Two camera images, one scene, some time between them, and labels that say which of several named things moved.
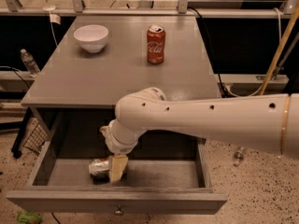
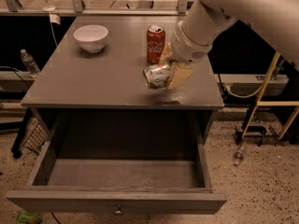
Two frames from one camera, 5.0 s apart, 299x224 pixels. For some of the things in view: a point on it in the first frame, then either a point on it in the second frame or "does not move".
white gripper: x=114 y=144 -> x=187 y=49
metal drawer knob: x=119 y=212 does not move
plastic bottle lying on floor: x=238 y=156 does not move
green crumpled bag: x=28 y=217 does not move
